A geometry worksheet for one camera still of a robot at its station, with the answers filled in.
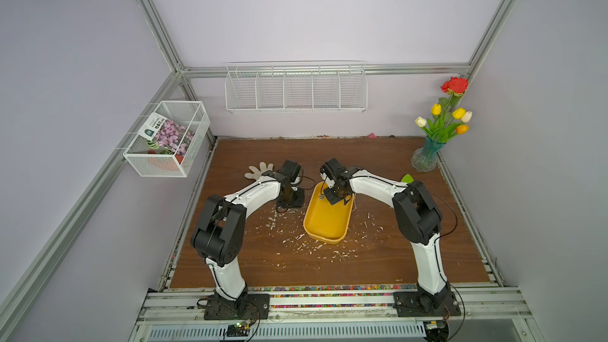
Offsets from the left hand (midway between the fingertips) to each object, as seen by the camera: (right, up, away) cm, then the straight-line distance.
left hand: (300, 204), depth 91 cm
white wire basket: (-47, +18, -16) cm, 53 cm away
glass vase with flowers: (+59, +33, +2) cm, 68 cm away
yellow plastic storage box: (+10, -7, 0) cm, 12 cm away
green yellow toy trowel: (+48, +9, +14) cm, 51 cm away
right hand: (+13, +3, +8) cm, 16 cm away
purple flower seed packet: (-42, +25, -18) cm, 52 cm away
